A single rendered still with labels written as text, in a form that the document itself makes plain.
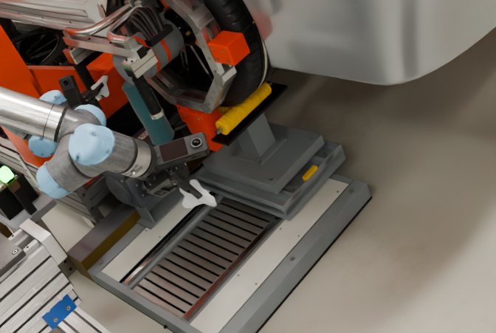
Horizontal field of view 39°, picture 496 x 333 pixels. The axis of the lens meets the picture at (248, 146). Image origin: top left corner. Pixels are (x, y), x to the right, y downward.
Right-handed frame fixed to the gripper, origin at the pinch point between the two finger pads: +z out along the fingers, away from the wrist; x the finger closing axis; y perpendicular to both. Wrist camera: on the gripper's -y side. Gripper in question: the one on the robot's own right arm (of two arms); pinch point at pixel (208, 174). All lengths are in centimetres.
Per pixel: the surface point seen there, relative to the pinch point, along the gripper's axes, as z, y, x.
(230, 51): 34, -1, -51
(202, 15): 28, 1, -63
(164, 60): 38, 24, -67
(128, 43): 13, 19, -59
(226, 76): 45, 9, -52
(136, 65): 18, 22, -55
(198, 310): 75, 67, -3
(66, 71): 41, 68, -96
